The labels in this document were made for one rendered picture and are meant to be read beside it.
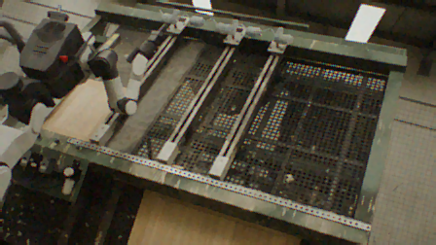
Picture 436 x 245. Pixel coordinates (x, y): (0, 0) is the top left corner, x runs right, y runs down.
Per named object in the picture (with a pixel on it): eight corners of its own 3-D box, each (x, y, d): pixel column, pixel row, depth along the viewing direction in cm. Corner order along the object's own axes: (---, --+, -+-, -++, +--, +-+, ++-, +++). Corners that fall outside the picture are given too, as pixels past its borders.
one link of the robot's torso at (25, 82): (9, 92, 202) (32, 64, 212) (-14, 87, 206) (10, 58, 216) (37, 130, 225) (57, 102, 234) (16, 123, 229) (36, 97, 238)
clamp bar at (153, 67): (89, 146, 263) (77, 116, 246) (180, 27, 336) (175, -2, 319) (104, 150, 260) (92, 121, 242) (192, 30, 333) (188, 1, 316)
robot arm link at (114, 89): (123, 121, 244) (112, 81, 234) (107, 118, 251) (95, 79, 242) (139, 112, 251) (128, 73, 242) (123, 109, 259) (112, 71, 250)
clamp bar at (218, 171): (206, 180, 240) (201, 150, 223) (275, 46, 314) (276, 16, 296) (224, 185, 237) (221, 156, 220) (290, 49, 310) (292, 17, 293)
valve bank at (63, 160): (-18, 174, 248) (-1, 132, 251) (1, 178, 261) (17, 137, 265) (58, 201, 232) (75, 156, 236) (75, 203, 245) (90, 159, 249)
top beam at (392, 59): (96, 20, 351) (93, 9, 344) (103, 13, 357) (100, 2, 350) (403, 79, 282) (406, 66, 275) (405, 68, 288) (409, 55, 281)
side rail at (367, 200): (350, 230, 221) (353, 218, 213) (386, 84, 289) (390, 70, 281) (367, 235, 219) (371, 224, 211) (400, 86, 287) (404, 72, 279)
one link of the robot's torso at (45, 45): (54, 71, 210) (93, 19, 228) (-6, 57, 220) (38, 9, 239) (77, 112, 233) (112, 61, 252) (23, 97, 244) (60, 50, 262)
